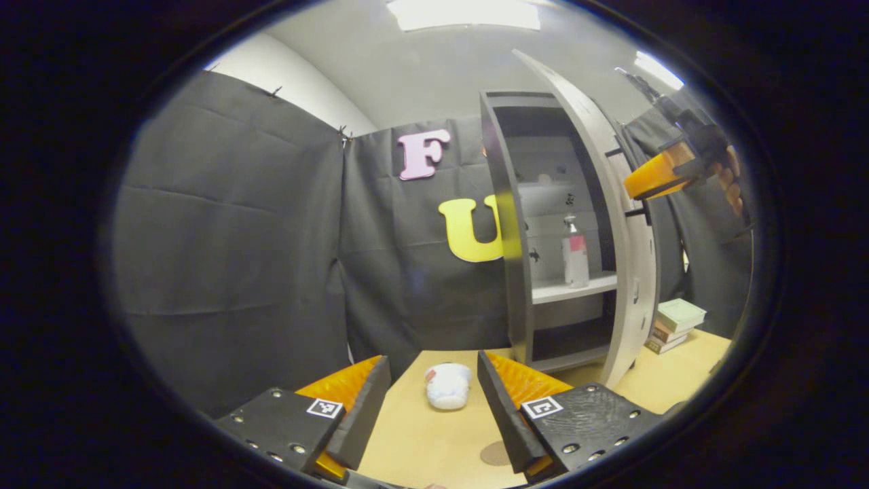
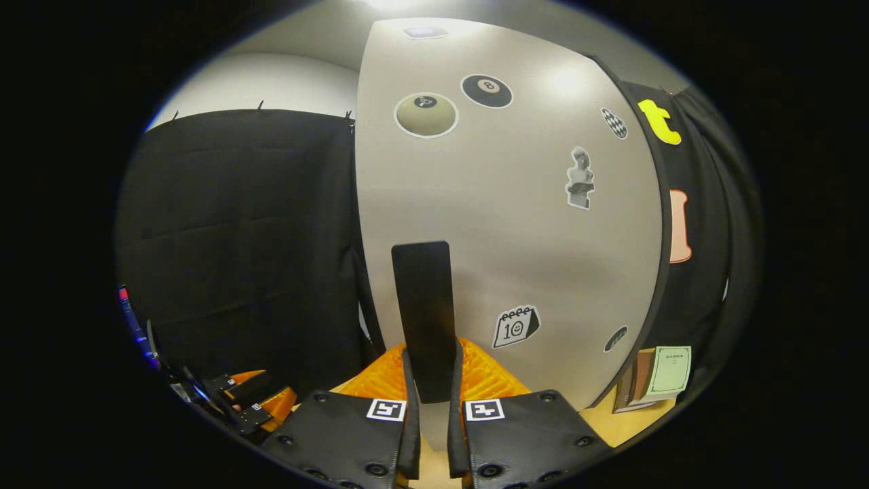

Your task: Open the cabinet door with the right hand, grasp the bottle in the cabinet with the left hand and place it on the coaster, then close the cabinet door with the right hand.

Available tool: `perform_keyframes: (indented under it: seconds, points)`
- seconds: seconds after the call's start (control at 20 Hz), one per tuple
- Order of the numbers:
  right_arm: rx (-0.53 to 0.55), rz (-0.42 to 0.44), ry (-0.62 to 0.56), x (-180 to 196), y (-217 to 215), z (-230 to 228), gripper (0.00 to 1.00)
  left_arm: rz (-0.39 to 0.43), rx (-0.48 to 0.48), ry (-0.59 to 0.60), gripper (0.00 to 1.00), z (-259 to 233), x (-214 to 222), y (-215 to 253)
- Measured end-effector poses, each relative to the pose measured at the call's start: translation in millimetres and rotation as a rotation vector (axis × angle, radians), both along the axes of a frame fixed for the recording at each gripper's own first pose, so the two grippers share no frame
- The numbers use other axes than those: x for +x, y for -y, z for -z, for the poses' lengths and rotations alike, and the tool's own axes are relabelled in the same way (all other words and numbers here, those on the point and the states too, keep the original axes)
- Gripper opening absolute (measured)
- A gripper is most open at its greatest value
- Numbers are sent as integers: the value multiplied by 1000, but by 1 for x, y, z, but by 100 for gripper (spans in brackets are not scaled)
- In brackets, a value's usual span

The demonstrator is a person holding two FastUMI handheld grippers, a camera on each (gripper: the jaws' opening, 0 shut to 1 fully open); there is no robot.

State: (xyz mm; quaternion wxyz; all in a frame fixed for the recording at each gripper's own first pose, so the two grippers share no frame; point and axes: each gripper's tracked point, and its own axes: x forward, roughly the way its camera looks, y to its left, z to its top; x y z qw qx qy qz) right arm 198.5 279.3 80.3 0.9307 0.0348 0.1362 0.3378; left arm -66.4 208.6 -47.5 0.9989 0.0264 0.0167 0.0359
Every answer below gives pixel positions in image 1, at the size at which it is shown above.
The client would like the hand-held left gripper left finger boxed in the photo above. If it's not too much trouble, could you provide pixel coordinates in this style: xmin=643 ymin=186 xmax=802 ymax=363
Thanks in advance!
xmin=216 ymin=355 xmax=392 ymax=486

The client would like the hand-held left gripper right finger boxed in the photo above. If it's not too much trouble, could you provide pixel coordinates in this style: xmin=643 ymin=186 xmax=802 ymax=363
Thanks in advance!
xmin=477 ymin=350 xmax=663 ymax=484

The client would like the grey cabinet door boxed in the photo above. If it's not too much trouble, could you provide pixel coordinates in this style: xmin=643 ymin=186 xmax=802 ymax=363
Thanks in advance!
xmin=513 ymin=49 xmax=663 ymax=389

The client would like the clear bottle with pink label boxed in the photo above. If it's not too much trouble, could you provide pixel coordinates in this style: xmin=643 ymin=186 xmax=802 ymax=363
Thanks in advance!
xmin=561 ymin=215 xmax=590 ymax=289

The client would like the grey cabinet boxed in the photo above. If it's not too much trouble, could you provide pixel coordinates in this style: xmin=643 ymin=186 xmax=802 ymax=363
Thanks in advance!
xmin=480 ymin=90 xmax=622 ymax=373

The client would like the white cabinet shelf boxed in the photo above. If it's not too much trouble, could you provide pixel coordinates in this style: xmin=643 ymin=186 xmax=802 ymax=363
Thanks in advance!
xmin=532 ymin=272 xmax=618 ymax=304

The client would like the ceiling light panel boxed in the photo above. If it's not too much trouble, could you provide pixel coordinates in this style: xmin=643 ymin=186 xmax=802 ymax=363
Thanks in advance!
xmin=635 ymin=50 xmax=685 ymax=91
xmin=387 ymin=0 xmax=542 ymax=32

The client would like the white fluffy toy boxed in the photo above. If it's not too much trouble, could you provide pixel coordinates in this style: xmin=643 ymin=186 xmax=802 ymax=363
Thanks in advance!
xmin=424 ymin=362 xmax=473 ymax=411

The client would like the dark red book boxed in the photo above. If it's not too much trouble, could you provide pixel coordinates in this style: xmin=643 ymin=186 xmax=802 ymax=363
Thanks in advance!
xmin=652 ymin=319 xmax=700 ymax=344

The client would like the beige book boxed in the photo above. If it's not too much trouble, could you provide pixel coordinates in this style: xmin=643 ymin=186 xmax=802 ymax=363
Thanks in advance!
xmin=645 ymin=333 xmax=690 ymax=355

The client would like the black backdrop cloth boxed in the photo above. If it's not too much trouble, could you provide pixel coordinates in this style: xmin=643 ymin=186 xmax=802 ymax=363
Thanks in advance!
xmin=112 ymin=70 xmax=754 ymax=418

